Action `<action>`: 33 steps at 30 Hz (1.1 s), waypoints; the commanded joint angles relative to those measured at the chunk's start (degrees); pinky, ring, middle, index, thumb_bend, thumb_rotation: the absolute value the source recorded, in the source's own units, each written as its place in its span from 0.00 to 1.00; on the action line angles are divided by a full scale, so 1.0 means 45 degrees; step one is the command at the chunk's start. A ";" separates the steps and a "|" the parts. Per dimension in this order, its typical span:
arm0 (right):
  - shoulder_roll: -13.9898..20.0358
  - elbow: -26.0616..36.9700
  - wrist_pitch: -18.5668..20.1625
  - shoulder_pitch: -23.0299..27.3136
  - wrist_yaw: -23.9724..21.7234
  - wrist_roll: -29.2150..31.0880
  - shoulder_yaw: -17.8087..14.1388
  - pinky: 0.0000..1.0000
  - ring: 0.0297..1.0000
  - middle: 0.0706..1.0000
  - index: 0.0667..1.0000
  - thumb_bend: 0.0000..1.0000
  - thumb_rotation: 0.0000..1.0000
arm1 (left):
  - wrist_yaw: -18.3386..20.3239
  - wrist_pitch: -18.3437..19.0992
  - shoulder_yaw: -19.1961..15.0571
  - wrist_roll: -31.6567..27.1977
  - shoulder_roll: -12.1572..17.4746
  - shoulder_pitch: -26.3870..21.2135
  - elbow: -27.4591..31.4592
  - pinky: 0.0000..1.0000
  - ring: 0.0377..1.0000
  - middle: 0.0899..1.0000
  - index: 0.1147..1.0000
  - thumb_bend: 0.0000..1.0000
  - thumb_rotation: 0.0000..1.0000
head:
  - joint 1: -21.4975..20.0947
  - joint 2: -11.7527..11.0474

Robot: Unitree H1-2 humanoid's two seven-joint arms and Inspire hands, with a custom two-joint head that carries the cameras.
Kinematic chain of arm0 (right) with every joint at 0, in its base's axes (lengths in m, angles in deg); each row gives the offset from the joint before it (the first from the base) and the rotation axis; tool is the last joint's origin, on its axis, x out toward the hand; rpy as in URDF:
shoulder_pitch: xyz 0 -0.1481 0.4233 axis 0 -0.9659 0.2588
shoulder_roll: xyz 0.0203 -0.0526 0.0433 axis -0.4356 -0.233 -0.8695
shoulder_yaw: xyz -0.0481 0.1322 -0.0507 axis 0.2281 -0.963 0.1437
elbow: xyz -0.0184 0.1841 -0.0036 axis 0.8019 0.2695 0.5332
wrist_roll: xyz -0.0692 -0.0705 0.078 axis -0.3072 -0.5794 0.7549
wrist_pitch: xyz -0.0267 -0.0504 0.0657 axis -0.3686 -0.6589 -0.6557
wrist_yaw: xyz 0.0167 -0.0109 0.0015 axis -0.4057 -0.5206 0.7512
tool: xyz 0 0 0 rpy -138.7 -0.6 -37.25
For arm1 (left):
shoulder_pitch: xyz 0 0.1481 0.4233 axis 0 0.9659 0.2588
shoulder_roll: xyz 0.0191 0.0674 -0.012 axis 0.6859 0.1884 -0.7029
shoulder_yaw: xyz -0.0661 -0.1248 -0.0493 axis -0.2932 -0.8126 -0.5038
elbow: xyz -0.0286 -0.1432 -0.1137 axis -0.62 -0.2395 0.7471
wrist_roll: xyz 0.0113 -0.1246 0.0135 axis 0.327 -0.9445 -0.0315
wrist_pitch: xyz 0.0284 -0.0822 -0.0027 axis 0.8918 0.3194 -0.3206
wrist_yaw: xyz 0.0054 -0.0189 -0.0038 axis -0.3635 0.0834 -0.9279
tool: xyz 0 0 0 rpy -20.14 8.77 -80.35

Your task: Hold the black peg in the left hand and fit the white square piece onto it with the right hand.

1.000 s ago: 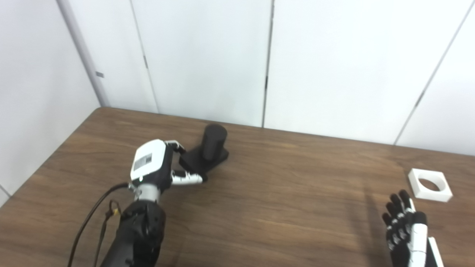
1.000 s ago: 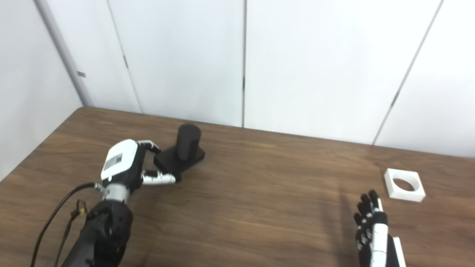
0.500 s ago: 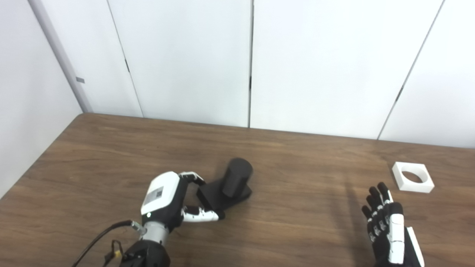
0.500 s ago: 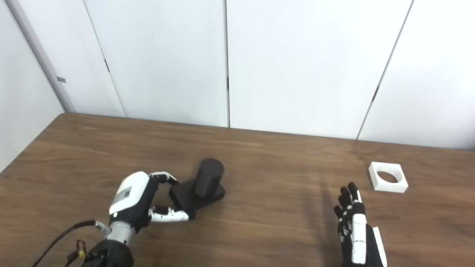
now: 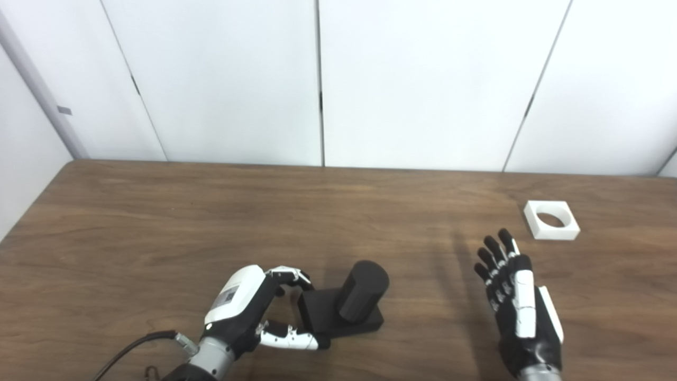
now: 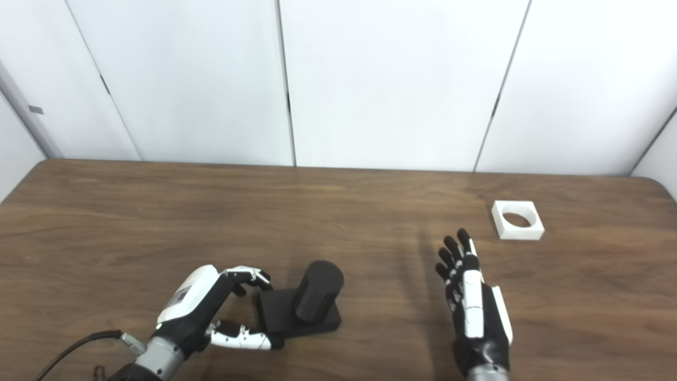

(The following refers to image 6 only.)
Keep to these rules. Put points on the white and black left hand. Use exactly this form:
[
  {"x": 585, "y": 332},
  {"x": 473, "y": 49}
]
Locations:
[{"x": 190, "y": 293}]

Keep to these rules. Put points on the white and black right hand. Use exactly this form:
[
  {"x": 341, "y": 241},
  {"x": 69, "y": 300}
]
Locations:
[{"x": 473, "y": 312}]

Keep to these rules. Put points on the white square piece with hole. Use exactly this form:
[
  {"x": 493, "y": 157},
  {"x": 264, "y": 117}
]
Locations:
[{"x": 521, "y": 233}]

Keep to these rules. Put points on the black peg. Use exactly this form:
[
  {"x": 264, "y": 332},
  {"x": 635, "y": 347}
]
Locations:
[{"x": 317, "y": 296}]

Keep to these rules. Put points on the small gray wall tag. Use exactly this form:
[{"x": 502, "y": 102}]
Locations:
[{"x": 36, "y": 109}]

